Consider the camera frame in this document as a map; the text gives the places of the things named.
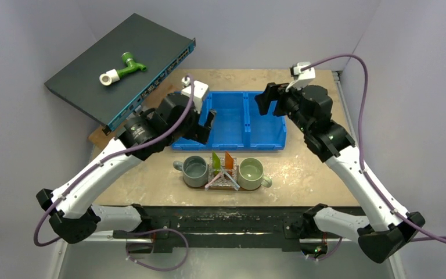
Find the metal bracket on board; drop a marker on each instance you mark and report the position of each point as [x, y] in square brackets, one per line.
[142, 111]

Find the brown oval wooden tray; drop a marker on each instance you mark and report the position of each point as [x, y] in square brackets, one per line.
[222, 188]

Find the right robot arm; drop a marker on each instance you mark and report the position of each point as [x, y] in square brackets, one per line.
[385, 226]

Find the green toothpaste tube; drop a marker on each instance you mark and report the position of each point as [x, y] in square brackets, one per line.
[216, 163]

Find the green white pipe fitting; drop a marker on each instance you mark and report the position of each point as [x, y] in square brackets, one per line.
[131, 66]

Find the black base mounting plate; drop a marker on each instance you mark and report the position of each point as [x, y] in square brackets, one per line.
[275, 227]

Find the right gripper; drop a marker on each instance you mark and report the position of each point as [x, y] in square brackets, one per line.
[278, 100]

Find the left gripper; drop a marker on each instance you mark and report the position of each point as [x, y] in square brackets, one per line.
[199, 132]

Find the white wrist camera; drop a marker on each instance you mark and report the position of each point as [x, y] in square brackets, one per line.
[198, 89]
[302, 75]

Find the blue divided plastic bin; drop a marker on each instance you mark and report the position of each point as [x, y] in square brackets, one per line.
[238, 125]

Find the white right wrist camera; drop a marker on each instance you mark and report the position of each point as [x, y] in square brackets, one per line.
[302, 75]

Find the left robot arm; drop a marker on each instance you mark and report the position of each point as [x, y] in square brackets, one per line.
[72, 213]

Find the light green mug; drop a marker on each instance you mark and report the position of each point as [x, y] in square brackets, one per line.
[251, 175]

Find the clear plastic blister pack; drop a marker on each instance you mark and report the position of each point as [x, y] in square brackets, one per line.
[221, 181]

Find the white toothbrush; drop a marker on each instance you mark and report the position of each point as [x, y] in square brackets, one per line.
[232, 182]

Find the grey mug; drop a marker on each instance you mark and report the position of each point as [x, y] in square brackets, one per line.
[194, 170]

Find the pink toothbrush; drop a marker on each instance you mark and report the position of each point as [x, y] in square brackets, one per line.
[211, 182]

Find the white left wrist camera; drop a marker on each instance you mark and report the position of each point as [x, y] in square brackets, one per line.
[198, 89]

